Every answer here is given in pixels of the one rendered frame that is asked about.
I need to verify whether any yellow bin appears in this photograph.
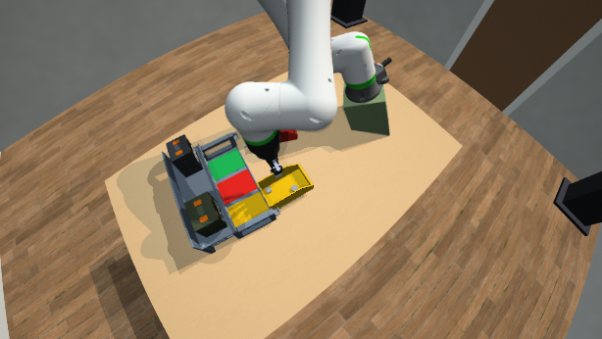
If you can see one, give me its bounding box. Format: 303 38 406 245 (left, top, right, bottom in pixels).
257 164 313 210

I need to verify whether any red bin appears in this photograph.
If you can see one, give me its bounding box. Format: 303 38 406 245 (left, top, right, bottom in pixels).
280 130 298 143

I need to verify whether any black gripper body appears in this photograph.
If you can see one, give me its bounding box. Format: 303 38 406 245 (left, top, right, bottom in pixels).
256 146 279 165

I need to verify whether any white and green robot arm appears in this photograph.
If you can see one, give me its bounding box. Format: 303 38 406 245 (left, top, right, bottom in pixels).
225 0 392 156

